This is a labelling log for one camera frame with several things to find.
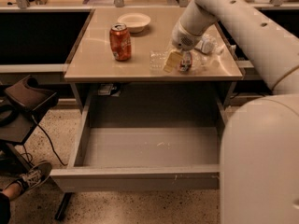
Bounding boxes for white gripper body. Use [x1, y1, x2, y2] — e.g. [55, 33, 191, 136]
[172, 21, 202, 51]

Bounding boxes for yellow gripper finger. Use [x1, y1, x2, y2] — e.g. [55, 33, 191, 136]
[164, 49, 183, 73]
[178, 51, 192, 72]

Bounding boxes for clear plastic water bottle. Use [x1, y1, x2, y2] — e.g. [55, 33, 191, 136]
[149, 50, 207, 74]

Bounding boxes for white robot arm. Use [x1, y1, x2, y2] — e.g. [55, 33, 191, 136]
[172, 0, 299, 224]

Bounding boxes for grey open top drawer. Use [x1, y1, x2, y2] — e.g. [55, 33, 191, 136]
[51, 94, 226, 192]

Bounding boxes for white paper bowl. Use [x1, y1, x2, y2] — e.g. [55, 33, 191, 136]
[118, 13, 151, 34]

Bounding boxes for orange soda can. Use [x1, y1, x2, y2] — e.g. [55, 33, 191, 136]
[109, 23, 132, 61]

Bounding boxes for grey cabinet desk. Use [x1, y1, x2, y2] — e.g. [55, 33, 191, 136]
[64, 7, 245, 110]

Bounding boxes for black device on side table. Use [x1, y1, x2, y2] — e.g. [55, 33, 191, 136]
[4, 76, 58, 116]

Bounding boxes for dark side table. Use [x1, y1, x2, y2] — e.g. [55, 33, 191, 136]
[0, 113, 36, 175]

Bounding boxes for black floor bar left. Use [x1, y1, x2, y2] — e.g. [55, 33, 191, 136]
[54, 192, 73, 221]

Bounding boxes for grey sneaker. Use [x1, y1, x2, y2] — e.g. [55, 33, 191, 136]
[6, 161, 52, 194]

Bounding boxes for person's lower leg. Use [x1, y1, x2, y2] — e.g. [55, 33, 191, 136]
[1, 183, 23, 201]

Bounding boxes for black cable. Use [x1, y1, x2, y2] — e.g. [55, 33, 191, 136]
[31, 115, 68, 167]

